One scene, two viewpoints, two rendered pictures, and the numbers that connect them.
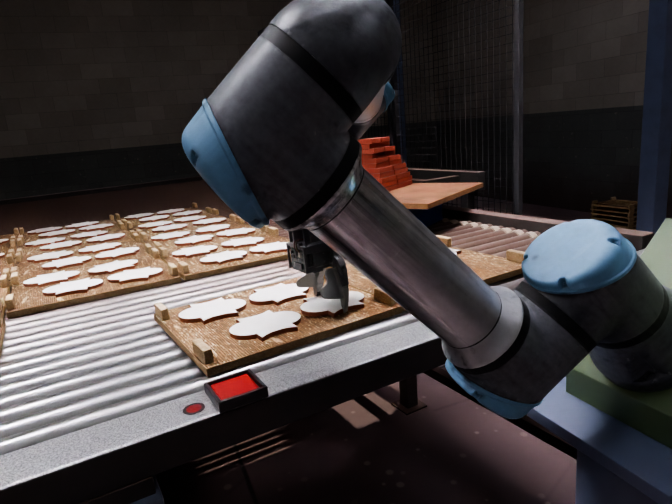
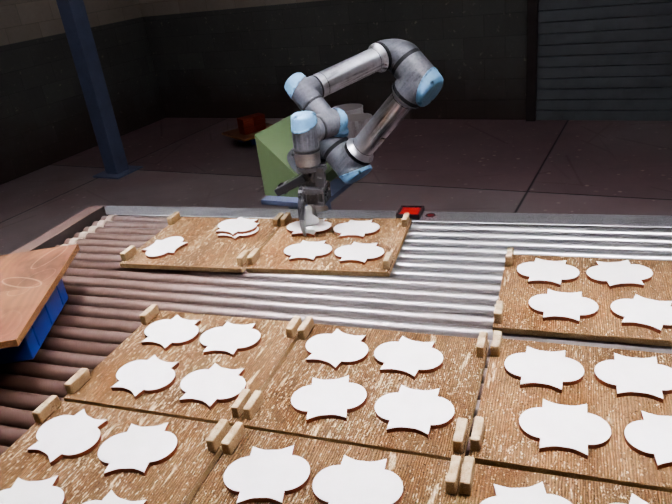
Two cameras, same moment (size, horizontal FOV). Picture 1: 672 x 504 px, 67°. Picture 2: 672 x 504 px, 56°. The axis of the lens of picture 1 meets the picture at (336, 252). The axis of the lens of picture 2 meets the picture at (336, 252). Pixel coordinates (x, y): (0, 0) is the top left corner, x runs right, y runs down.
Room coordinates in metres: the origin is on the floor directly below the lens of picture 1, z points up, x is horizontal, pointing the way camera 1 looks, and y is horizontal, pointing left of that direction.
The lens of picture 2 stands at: (2.07, 1.45, 1.70)
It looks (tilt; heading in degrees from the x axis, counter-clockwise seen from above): 26 degrees down; 231
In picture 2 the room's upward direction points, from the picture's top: 7 degrees counter-clockwise
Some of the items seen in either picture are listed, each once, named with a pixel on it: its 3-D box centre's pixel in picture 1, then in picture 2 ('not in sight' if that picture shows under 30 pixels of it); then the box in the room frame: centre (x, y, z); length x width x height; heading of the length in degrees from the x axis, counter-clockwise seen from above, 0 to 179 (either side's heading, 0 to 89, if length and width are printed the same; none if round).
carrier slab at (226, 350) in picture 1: (273, 313); (332, 244); (1.02, 0.14, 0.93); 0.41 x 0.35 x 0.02; 122
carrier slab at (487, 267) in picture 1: (421, 270); (207, 242); (1.24, -0.21, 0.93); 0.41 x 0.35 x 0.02; 120
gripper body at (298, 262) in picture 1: (313, 239); (312, 184); (0.99, 0.04, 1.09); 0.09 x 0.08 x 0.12; 122
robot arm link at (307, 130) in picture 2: not in sight; (305, 132); (0.98, 0.04, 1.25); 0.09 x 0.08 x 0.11; 5
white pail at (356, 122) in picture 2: not in sight; (357, 137); (-1.62, -2.59, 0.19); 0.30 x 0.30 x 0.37
